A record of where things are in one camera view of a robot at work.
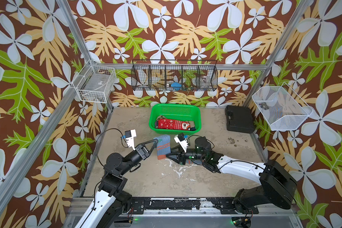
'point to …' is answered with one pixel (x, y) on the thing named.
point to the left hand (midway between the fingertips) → (158, 141)
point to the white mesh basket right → (282, 109)
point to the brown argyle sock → (160, 117)
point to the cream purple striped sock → (192, 125)
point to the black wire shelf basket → (174, 75)
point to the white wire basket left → (95, 83)
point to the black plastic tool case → (239, 118)
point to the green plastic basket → (180, 112)
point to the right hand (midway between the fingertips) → (167, 154)
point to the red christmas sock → (174, 124)
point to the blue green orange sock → (163, 146)
